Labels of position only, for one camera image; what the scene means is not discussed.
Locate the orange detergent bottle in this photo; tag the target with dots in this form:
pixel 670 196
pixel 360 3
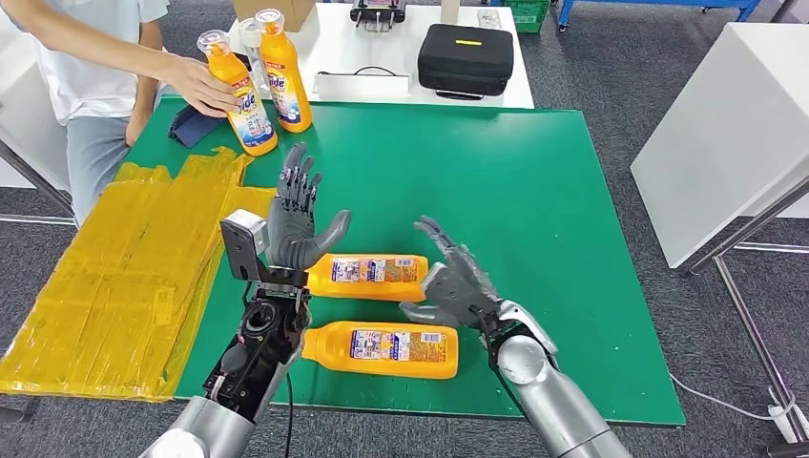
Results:
pixel 379 289
pixel 379 368
pixel 253 129
pixel 287 95

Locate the blue rack frame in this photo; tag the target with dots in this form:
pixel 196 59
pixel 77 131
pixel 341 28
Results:
pixel 561 16

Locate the blue tablet case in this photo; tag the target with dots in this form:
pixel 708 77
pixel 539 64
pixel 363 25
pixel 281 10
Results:
pixel 193 126

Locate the white side table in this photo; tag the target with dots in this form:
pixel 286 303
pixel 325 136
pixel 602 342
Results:
pixel 727 136
pixel 25 114

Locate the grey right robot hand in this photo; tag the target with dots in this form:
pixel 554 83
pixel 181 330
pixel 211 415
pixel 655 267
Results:
pixel 461 291

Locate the grey floor rail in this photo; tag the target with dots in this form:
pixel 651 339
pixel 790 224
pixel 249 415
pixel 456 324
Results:
pixel 38 220
pixel 774 248

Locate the person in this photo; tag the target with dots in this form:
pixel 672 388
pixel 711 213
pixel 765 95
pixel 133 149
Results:
pixel 82 82

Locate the black controller device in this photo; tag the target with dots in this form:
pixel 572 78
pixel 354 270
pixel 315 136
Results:
pixel 377 11

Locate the person's left hand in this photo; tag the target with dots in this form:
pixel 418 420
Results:
pixel 138 126

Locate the green table mat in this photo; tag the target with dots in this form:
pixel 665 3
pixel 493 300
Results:
pixel 474 177

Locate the metal table leg frame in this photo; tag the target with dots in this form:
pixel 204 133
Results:
pixel 38 183
pixel 749 328

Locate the person's right forearm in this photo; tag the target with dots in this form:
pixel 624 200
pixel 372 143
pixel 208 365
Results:
pixel 95 44

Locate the person's right hand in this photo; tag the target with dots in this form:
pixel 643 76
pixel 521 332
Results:
pixel 202 88

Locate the green plastic crate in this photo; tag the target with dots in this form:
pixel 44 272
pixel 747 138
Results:
pixel 524 18

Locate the black carrying case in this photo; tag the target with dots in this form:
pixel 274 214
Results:
pixel 466 60

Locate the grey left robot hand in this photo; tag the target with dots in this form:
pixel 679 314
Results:
pixel 291 234

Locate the person's left forearm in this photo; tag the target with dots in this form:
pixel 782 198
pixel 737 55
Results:
pixel 148 76

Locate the small clear packet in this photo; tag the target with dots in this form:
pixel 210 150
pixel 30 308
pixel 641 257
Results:
pixel 488 19

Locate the beige post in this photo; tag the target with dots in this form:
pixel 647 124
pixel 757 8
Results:
pixel 449 9

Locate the yellow taped cardboard sheet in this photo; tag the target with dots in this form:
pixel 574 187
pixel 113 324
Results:
pixel 95 303

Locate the brown cardboard box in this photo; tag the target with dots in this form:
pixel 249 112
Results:
pixel 297 12

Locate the clear water bottle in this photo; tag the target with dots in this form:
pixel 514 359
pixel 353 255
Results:
pixel 249 38

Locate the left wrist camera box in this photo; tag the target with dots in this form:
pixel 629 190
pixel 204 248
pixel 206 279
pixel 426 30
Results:
pixel 243 243

